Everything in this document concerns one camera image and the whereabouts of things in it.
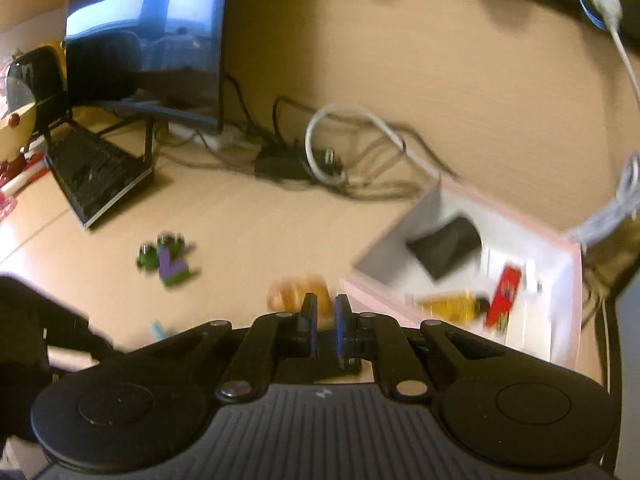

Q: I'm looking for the black power adapter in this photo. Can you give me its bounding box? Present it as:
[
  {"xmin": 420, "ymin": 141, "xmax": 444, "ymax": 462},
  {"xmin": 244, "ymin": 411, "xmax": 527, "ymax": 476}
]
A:
[{"xmin": 254, "ymin": 146, "xmax": 316, "ymax": 181}]

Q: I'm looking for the black yellow chair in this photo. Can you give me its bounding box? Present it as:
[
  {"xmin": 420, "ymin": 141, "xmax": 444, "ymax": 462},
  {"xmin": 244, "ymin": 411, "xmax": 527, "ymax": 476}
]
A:
[{"xmin": 10, "ymin": 45, "xmax": 68, "ymax": 136}]

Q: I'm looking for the black pouch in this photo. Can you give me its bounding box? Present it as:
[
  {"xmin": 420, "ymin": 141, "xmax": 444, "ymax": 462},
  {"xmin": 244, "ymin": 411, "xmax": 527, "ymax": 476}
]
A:
[{"xmin": 406, "ymin": 216, "xmax": 483, "ymax": 281}]

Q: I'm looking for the orange toy figure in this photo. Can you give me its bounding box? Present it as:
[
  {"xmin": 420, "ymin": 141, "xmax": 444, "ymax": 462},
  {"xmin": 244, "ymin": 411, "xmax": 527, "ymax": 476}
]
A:
[{"xmin": 267, "ymin": 275, "xmax": 333, "ymax": 331}]

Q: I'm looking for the purple green toy vehicle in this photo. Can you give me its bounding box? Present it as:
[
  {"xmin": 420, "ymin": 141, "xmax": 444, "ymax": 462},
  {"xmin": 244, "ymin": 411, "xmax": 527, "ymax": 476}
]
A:
[{"xmin": 136, "ymin": 231, "xmax": 201, "ymax": 288}]

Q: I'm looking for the yellow transparent lighter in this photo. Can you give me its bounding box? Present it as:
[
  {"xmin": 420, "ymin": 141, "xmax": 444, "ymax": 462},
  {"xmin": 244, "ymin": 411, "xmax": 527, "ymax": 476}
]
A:
[{"xmin": 415, "ymin": 292, "xmax": 493, "ymax": 323}]

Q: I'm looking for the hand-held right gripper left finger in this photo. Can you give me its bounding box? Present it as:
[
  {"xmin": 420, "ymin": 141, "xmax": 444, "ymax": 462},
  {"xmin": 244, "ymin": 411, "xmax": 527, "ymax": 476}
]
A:
[{"xmin": 132, "ymin": 292, "xmax": 321, "ymax": 403}]

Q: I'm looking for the white looped cable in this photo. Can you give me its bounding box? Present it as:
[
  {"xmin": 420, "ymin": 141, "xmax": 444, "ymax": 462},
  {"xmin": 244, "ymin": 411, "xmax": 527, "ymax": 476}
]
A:
[{"xmin": 305, "ymin": 102, "xmax": 446, "ymax": 186}]

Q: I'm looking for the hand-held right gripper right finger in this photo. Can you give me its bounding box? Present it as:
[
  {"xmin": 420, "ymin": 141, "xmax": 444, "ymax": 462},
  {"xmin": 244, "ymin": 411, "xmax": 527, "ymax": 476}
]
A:
[{"xmin": 334, "ymin": 294, "xmax": 506, "ymax": 401}]

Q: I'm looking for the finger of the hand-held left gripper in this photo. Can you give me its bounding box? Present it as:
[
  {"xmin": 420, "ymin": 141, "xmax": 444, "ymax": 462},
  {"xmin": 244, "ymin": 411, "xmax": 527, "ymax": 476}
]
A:
[{"xmin": 45, "ymin": 301, "xmax": 128, "ymax": 363}]

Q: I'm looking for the white red toy figure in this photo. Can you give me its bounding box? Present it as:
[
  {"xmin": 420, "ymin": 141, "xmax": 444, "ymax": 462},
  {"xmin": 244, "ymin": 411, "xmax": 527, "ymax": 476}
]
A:
[{"xmin": 0, "ymin": 52, "xmax": 51, "ymax": 196}]

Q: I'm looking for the white power strip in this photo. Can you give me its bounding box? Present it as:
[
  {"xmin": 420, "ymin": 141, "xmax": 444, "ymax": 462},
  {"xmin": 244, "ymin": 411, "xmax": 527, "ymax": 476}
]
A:
[{"xmin": 167, "ymin": 122, "xmax": 261, "ymax": 151}]

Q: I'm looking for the white coiled cable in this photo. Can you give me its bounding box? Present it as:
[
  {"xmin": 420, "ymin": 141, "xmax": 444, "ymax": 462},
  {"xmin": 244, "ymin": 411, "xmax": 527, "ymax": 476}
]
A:
[{"xmin": 567, "ymin": 152, "xmax": 640, "ymax": 251}]

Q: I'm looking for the black keyboard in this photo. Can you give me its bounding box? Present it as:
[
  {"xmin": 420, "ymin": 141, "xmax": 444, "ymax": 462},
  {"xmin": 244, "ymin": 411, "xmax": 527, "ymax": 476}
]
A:
[{"xmin": 45, "ymin": 127, "xmax": 153, "ymax": 231}]

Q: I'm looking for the black computer monitor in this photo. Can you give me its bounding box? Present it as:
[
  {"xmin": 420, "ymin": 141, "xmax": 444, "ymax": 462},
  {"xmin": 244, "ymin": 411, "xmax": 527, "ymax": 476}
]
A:
[{"xmin": 65, "ymin": 0, "xmax": 231, "ymax": 156}]

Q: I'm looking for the red lighter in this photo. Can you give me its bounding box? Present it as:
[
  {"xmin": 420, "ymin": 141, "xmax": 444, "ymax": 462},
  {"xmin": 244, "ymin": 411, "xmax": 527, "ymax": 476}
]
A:
[{"xmin": 485, "ymin": 266, "xmax": 523, "ymax": 331}]

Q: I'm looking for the black power cable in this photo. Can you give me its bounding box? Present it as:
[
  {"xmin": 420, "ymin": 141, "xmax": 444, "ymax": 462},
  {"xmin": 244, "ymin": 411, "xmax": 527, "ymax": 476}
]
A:
[{"xmin": 222, "ymin": 75, "xmax": 281, "ymax": 153}]

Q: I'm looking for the pink cardboard box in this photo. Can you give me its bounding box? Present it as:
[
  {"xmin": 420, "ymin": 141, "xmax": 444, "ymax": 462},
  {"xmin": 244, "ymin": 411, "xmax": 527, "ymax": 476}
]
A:
[{"xmin": 340, "ymin": 175, "xmax": 586, "ymax": 366}]

